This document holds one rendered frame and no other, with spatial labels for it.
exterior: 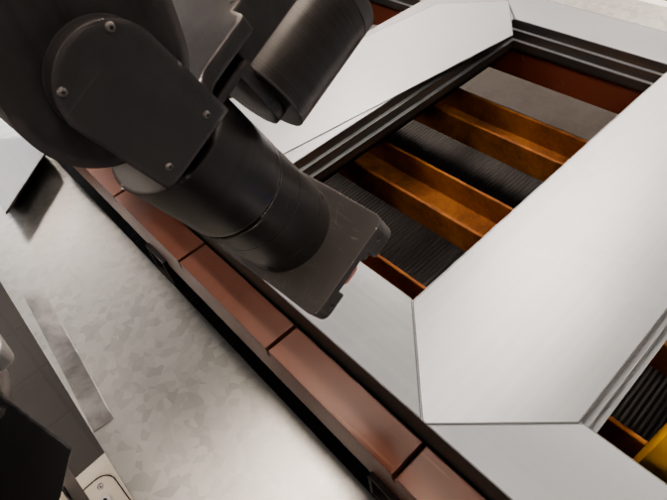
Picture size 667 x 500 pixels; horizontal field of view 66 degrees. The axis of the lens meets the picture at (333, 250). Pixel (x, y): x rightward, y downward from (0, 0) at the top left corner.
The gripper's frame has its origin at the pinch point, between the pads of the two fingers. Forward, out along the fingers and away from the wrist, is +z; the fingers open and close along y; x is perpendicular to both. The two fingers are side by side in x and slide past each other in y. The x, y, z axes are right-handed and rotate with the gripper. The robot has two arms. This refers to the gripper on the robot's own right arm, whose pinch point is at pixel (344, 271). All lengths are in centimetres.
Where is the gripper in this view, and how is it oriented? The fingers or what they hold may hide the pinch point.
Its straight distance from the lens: 37.7
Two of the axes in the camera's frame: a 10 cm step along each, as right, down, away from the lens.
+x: -5.7, 8.2, -0.5
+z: 4.0, 3.3, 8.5
